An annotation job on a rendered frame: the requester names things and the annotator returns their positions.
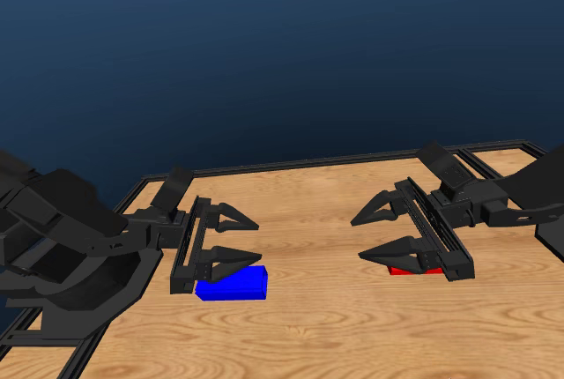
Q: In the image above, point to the thin red peg bar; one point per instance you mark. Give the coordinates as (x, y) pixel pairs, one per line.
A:
(398, 270)

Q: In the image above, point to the blue hollow socket block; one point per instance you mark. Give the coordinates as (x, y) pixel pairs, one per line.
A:
(240, 286)

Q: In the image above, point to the black table frame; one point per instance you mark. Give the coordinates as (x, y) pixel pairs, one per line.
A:
(308, 161)

